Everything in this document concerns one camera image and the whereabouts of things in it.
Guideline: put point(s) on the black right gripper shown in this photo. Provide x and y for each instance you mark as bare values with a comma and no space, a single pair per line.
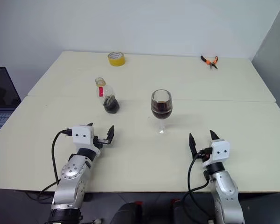
206,158

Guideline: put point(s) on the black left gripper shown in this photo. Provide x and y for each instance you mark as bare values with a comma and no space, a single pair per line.
98,146

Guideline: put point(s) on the clear plastic drink bottle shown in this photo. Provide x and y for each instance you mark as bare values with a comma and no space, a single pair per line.
110,106

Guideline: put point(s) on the clear wine glass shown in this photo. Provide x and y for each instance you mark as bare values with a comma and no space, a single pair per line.
161,109

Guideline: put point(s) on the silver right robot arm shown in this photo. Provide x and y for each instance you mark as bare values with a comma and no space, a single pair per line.
226,193

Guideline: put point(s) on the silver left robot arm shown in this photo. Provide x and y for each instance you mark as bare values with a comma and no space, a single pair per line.
70,179

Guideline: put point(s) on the yellow tape roll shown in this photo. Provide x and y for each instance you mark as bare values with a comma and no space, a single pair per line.
116,61

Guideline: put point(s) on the orange black pliers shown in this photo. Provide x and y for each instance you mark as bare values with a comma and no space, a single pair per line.
208,61

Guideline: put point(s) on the dark rounded shape red tab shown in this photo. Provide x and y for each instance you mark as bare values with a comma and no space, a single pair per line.
128,214

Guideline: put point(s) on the dark laptop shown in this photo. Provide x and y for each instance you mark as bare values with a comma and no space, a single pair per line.
2,93

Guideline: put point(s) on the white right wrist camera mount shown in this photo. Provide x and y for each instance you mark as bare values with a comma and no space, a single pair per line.
220,147

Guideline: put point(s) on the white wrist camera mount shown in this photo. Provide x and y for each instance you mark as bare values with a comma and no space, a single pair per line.
220,147
82,137

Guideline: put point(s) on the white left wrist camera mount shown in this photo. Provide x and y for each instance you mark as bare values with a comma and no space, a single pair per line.
82,137

